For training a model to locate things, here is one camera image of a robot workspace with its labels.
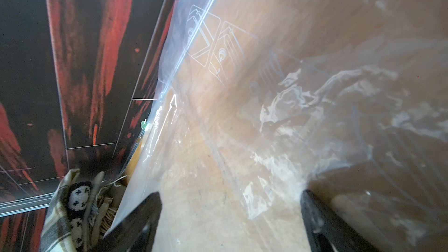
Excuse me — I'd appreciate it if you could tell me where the brown striped fringed scarf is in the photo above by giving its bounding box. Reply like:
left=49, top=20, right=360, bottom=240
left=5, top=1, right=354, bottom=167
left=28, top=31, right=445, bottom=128
left=90, top=180, right=126, bottom=241

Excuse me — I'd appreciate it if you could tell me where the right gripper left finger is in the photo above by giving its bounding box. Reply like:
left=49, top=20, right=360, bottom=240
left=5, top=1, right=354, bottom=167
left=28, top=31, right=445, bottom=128
left=92, top=192, right=162, bottom=252

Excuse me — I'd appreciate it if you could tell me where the beige brown striped scarf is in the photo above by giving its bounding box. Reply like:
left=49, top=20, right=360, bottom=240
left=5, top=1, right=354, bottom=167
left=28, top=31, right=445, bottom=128
left=39, top=169, right=105, bottom=252

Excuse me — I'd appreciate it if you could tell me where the clear plastic vacuum bag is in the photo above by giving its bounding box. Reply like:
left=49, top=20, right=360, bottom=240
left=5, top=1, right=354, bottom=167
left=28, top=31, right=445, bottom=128
left=115, top=0, right=448, bottom=252

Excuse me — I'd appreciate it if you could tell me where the black scarf white emblem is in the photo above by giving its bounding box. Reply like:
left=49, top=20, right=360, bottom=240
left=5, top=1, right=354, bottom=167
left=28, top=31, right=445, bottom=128
left=66, top=182, right=92, bottom=252

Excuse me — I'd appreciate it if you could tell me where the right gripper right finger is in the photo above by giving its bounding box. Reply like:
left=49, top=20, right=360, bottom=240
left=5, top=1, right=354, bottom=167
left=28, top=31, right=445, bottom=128
left=301, top=190, right=378, bottom=252

